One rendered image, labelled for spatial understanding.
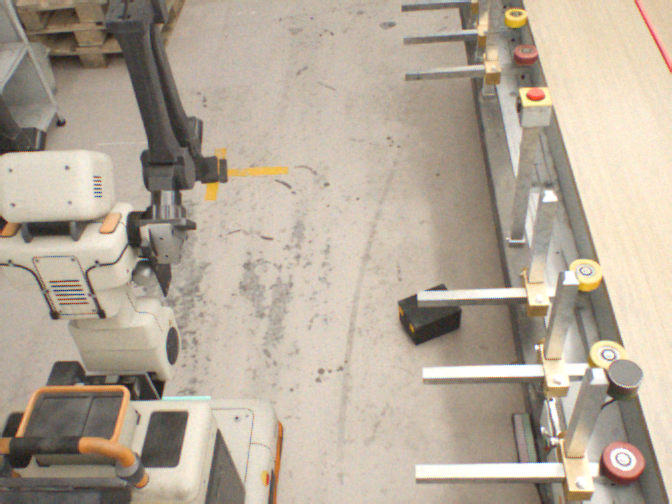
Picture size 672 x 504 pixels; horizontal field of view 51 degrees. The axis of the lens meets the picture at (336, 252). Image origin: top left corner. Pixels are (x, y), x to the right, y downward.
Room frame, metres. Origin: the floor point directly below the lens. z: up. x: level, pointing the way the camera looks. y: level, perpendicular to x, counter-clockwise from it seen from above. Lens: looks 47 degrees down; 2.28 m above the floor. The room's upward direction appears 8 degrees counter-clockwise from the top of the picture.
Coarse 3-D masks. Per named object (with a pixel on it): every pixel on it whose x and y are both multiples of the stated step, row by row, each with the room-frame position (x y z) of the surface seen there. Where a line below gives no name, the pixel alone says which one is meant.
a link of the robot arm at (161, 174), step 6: (168, 162) 1.28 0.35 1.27; (150, 168) 1.27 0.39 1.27; (156, 168) 1.27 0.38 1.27; (162, 168) 1.27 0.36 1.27; (168, 168) 1.27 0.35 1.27; (150, 174) 1.26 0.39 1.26; (156, 174) 1.26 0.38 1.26; (162, 174) 1.26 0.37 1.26; (168, 174) 1.26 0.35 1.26; (150, 180) 1.24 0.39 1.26; (156, 180) 1.24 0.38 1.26; (162, 180) 1.24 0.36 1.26; (168, 180) 1.24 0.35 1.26; (150, 186) 1.23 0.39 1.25; (156, 186) 1.23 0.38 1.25; (162, 186) 1.23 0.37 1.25; (168, 186) 1.23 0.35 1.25; (174, 186) 1.24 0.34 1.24
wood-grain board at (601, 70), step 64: (576, 0) 2.39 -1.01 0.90; (640, 0) 2.33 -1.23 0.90; (576, 64) 1.99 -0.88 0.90; (640, 64) 1.94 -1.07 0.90; (576, 128) 1.66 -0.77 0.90; (640, 128) 1.62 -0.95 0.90; (576, 192) 1.41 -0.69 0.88; (640, 192) 1.35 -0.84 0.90; (640, 256) 1.13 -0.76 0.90; (640, 320) 0.94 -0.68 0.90
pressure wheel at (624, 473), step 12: (612, 444) 0.65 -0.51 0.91; (624, 444) 0.64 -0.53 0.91; (612, 456) 0.62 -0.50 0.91; (624, 456) 0.61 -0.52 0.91; (636, 456) 0.61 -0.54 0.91; (612, 468) 0.60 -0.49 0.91; (624, 468) 0.59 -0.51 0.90; (636, 468) 0.59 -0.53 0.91; (612, 480) 0.58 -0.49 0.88; (624, 480) 0.57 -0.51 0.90; (636, 480) 0.58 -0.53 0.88
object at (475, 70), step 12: (408, 72) 2.14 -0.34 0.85; (420, 72) 2.13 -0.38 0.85; (432, 72) 2.12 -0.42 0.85; (444, 72) 2.12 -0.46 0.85; (456, 72) 2.11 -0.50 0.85; (468, 72) 2.11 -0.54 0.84; (480, 72) 2.10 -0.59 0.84; (504, 72) 2.09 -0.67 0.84; (516, 72) 2.08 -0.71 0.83; (528, 72) 2.08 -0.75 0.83
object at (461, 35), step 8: (432, 32) 2.39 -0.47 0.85; (440, 32) 2.39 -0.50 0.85; (448, 32) 2.38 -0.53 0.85; (456, 32) 2.37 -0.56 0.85; (464, 32) 2.36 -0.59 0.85; (472, 32) 2.36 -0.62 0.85; (504, 32) 2.33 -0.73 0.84; (512, 32) 2.33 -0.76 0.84; (408, 40) 2.38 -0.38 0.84; (416, 40) 2.38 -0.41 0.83; (424, 40) 2.37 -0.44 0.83; (432, 40) 2.37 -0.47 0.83; (440, 40) 2.36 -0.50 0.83; (448, 40) 2.36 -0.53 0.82; (456, 40) 2.36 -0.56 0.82; (464, 40) 2.35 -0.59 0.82; (472, 40) 2.35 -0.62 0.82
